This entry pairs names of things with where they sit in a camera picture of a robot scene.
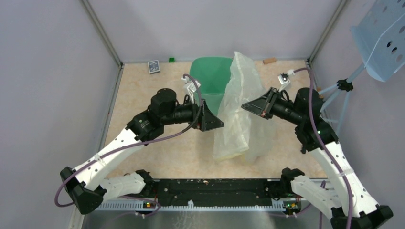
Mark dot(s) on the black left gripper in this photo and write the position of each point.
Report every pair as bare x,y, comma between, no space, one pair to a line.
205,119

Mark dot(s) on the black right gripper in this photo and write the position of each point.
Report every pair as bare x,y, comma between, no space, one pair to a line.
262,105

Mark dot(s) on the translucent yellow trash bag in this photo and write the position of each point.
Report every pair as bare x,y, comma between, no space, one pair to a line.
244,135

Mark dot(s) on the green plastic trash bin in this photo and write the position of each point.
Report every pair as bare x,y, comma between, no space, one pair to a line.
213,74

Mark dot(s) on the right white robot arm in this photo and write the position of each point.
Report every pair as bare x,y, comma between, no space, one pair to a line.
351,207

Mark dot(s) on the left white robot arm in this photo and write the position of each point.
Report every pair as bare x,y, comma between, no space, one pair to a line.
87,185

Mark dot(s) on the wooden cork block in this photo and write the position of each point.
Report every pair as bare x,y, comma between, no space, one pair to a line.
269,60

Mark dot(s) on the light blue tripod stand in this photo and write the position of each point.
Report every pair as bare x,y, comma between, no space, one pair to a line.
341,86

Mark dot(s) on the perforated light blue tray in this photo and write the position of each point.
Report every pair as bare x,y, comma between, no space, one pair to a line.
380,39

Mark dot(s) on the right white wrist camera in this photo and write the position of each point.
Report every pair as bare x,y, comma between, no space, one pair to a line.
284,79

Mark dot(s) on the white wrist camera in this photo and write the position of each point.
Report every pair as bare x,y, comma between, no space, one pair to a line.
190,85
284,79

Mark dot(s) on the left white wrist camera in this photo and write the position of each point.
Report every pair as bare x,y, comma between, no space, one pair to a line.
190,85

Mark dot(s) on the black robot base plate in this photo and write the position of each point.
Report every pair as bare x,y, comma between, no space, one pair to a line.
215,192

